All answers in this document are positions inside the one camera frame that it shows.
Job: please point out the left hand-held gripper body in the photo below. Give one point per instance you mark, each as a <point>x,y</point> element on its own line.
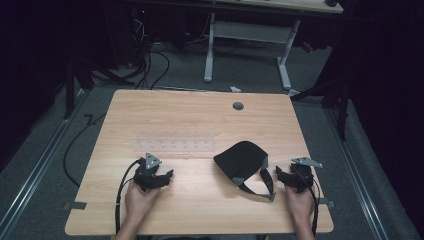
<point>148,166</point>

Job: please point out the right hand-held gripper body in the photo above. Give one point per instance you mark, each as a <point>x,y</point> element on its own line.
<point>302,171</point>

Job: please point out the black eye mask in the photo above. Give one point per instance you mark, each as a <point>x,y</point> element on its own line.
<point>241,160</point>

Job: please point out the person's right hand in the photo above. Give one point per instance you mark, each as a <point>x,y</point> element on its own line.
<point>300,205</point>

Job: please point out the person's left hand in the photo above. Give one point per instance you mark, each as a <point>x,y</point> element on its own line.
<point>140,201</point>

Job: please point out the grey tape piece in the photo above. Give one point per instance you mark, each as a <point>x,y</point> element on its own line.
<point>327,202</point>
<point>75,205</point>

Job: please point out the black metal stand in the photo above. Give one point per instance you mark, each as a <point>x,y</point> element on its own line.
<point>70,90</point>
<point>341,106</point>

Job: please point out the white paper scrap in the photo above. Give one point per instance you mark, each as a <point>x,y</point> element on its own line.
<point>235,89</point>

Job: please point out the red object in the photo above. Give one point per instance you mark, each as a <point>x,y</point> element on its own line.
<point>307,47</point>

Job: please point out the metal floor rail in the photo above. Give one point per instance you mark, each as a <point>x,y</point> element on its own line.
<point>358,176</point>
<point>33,176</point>

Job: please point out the white frame desk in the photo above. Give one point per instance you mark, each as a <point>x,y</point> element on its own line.
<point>250,31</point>

